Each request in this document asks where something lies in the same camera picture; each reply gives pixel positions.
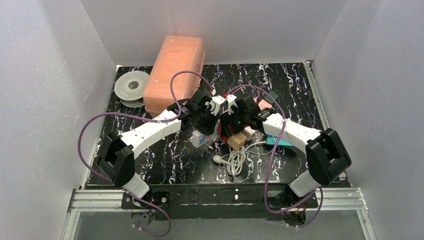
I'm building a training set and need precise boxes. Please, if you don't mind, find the white power strip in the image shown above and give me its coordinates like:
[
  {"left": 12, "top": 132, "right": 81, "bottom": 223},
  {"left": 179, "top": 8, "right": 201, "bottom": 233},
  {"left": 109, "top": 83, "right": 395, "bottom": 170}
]
[{"left": 190, "top": 129, "right": 217, "bottom": 148}]

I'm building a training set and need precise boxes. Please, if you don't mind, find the pink plastic storage box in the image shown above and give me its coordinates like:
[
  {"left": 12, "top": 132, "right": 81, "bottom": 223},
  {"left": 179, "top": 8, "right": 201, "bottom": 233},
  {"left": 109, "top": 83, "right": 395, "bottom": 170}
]
[{"left": 143, "top": 35, "right": 205, "bottom": 118}]

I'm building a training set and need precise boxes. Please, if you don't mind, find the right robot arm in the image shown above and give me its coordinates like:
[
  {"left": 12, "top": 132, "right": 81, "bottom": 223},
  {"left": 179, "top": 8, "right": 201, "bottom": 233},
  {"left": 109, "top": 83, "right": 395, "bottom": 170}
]
[{"left": 220, "top": 93, "right": 352, "bottom": 200}]

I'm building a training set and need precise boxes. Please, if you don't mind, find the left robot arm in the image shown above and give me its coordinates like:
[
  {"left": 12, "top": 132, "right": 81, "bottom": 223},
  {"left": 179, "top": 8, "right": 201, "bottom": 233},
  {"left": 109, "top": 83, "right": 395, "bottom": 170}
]
[{"left": 94, "top": 90, "right": 226, "bottom": 198}]

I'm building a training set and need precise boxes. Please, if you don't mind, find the white cube socket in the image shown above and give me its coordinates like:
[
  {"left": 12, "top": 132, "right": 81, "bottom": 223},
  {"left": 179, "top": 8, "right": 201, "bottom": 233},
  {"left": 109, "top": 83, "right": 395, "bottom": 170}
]
[{"left": 242, "top": 126, "right": 256, "bottom": 138}]

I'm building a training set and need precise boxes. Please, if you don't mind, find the pink cube socket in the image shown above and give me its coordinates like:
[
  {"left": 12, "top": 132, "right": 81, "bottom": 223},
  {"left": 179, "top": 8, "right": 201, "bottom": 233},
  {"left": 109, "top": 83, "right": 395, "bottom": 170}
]
[{"left": 253, "top": 98, "right": 273, "bottom": 111}]

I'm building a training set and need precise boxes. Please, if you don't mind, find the red cube socket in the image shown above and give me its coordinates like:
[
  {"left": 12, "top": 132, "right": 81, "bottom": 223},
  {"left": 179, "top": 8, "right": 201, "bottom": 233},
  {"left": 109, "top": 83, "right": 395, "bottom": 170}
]
[{"left": 218, "top": 124, "right": 233, "bottom": 142}]

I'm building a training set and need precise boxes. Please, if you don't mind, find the tan cube socket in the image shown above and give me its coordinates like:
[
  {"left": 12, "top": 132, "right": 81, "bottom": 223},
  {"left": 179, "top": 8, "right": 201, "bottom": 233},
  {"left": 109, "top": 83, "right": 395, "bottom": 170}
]
[{"left": 227, "top": 133, "right": 247, "bottom": 151}]

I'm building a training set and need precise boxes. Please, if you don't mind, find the dark green cube socket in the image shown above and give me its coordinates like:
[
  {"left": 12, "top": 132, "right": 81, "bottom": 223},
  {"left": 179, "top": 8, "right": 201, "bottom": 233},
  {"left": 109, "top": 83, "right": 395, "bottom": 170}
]
[{"left": 266, "top": 91, "right": 279, "bottom": 104}]

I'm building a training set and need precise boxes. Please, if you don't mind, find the white three pin plug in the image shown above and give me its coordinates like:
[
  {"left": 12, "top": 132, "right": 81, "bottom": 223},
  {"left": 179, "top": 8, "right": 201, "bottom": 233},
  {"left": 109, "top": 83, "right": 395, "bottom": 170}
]
[{"left": 212, "top": 155, "right": 229, "bottom": 165}]

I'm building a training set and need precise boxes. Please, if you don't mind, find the teal power strip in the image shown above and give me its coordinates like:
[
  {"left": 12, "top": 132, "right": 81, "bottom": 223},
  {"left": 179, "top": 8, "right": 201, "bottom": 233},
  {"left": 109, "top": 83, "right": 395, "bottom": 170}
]
[{"left": 265, "top": 134, "right": 294, "bottom": 147}]

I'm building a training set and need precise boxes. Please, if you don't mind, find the grey filament spool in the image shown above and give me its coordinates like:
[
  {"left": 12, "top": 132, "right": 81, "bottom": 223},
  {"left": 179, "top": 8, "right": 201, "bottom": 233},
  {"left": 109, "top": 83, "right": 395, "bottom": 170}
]
[{"left": 114, "top": 70, "right": 150, "bottom": 108}]

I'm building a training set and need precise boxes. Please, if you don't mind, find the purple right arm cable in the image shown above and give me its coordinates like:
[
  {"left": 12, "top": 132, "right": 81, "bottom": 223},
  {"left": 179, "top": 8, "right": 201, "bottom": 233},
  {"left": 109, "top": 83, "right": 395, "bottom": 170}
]
[{"left": 225, "top": 84, "right": 324, "bottom": 229}]

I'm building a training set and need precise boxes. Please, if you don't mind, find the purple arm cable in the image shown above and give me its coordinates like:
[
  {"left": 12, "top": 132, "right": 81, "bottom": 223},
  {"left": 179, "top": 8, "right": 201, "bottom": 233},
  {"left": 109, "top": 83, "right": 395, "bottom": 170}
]
[
  {"left": 77, "top": 70, "right": 218, "bottom": 238},
  {"left": 225, "top": 84, "right": 324, "bottom": 229}
]

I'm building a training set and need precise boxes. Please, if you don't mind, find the white coiled cable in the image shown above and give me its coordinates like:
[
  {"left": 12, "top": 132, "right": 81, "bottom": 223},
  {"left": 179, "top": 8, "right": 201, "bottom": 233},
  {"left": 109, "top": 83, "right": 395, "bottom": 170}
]
[{"left": 226, "top": 142, "right": 268, "bottom": 178}]

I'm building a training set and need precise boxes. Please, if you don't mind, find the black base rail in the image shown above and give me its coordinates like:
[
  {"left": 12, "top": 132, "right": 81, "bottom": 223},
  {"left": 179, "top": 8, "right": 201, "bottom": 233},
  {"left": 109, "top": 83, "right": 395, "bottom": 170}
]
[{"left": 120, "top": 182, "right": 319, "bottom": 222}]

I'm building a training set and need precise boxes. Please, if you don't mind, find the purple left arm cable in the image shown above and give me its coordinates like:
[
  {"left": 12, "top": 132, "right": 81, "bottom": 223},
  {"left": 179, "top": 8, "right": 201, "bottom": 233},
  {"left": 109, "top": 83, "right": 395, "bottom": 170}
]
[{"left": 77, "top": 70, "right": 218, "bottom": 238}]

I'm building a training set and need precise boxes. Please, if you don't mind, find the aluminium frame rail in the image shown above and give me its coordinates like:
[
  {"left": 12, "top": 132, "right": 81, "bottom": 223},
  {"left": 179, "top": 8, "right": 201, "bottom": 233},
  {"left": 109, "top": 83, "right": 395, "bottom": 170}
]
[{"left": 303, "top": 60, "right": 376, "bottom": 240}]

